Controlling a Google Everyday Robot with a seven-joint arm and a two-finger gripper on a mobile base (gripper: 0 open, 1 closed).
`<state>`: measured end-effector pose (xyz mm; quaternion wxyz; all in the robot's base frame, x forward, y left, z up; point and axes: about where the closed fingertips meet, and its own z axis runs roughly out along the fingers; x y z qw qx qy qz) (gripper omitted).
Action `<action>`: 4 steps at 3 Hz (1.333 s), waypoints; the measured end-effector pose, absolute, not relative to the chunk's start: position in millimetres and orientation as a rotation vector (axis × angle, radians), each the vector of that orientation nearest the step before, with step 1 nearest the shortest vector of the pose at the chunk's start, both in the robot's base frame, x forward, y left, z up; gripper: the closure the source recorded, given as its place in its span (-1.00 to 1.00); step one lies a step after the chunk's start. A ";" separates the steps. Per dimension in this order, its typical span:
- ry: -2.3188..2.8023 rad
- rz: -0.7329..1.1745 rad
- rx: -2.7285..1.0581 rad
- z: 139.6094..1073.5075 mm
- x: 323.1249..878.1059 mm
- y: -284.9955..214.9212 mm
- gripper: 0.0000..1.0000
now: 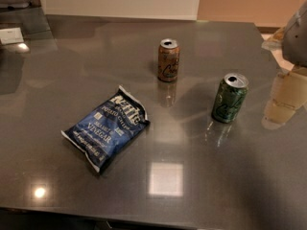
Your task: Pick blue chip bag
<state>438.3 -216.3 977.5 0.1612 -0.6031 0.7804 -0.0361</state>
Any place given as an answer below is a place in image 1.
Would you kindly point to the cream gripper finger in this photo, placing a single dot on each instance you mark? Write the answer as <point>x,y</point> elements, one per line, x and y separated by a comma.
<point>288,95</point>

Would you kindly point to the blue kettle chip bag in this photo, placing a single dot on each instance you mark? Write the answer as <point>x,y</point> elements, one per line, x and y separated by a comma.
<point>106,130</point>

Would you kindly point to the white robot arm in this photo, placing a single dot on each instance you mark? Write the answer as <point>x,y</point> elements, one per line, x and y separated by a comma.
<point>291,40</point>

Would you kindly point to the green soda can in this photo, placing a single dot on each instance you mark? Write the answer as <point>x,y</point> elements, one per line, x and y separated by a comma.
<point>231,93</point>

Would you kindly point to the orange soda can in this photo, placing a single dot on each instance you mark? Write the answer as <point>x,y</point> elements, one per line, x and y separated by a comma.
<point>168,60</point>

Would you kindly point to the white card on counter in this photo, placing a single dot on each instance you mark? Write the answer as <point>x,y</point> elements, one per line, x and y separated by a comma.
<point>11,36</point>

